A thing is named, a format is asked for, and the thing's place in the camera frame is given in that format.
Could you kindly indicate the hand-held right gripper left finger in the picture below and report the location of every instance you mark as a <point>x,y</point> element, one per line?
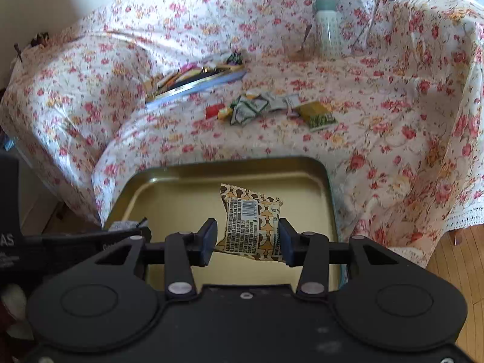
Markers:
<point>209,244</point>

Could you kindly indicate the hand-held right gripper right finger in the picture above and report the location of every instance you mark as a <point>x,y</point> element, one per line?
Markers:
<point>286,245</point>

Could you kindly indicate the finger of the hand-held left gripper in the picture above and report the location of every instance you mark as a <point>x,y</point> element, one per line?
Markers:
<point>94,236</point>

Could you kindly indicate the brown patterned snack packet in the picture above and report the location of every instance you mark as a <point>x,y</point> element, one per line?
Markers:
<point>245,230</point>

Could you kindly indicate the gold rectangular tin tray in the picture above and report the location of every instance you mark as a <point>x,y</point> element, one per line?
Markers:
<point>181,196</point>

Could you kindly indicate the gold candy wrapper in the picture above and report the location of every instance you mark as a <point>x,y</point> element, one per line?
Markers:
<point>225,113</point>

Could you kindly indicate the green yellow snack packet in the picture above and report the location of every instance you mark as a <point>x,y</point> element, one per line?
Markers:
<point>315,116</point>

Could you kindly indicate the green white snack packet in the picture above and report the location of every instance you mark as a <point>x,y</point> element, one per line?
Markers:
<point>244,113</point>

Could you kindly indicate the grey silver snack packet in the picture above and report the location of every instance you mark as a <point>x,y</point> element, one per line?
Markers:
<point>276,104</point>

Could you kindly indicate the dark green snack packet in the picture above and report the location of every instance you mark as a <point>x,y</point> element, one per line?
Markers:
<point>255,96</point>

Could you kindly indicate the red candy packet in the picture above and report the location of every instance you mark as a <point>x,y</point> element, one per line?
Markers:
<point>212,112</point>

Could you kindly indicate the blue rimmed snack tin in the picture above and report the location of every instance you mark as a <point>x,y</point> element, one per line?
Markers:
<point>196,87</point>

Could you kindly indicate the pile of assorted snack packets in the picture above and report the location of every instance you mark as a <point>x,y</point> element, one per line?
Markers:
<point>185,72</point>

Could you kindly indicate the clear glass cup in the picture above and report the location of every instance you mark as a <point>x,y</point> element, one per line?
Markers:
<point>298,51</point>

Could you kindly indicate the small brown object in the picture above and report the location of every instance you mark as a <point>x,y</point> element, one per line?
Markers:
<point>39,38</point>

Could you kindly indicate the metal spoon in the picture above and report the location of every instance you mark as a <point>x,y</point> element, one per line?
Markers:
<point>307,34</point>

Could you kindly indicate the pale green water bottle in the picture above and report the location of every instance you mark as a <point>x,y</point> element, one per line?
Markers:
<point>327,26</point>

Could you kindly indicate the thin metal tongs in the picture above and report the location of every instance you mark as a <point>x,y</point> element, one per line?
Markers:
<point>363,32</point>

